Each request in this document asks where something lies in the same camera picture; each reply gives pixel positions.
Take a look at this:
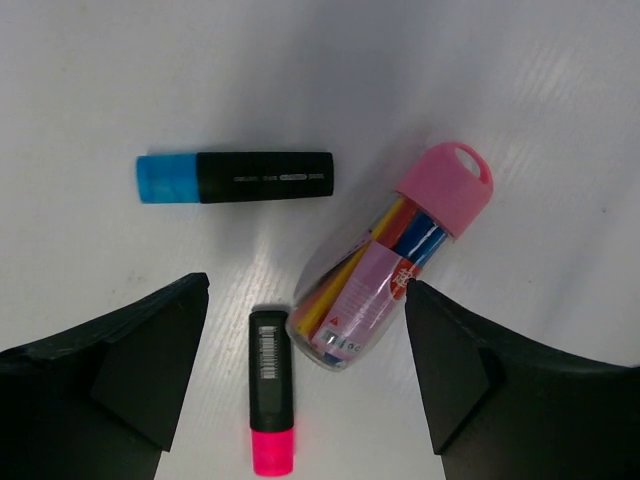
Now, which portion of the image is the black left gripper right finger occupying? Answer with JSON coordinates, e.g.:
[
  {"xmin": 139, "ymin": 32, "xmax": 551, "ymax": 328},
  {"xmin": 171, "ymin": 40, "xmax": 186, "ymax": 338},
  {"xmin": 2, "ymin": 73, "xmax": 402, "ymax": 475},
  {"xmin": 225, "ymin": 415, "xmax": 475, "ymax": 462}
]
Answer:
[{"xmin": 405, "ymin": 280, "xmax": 639, "ymax": 479}]

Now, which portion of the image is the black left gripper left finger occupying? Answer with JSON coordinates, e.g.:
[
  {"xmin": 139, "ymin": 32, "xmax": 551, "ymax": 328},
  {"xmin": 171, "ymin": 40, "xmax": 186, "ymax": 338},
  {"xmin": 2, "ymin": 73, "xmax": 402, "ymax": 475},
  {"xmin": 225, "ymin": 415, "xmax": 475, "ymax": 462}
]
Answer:
[{"xmin": 1, "ymin": 273, "xmax": 209, "ymax": 479}]

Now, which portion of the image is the pink black highlighter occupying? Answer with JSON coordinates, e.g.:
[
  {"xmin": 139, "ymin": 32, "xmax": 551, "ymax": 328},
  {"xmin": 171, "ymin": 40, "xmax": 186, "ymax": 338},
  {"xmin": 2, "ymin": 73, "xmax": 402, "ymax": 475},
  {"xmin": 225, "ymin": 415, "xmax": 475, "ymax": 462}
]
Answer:
[{"xmin": 248, "ymin": 309, "xmax": 295, "ymax": 477}]

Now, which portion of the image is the pink tube of pins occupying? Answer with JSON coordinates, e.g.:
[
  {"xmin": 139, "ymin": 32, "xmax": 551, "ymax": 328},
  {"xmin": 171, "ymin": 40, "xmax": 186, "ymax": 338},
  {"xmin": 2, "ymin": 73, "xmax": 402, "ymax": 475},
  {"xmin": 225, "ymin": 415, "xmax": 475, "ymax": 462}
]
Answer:
[{"xmin": 287, "ymin": 142, "xmax": 494, "ymax": 371}]

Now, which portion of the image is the blue black highlighter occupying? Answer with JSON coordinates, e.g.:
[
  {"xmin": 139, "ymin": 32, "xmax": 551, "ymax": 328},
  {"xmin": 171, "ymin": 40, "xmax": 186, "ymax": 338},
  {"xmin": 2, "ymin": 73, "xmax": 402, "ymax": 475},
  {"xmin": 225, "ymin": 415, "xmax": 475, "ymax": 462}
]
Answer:
[{"xmin": 135, "ymin": 151, "xmax": 334, "ymax": 204}]

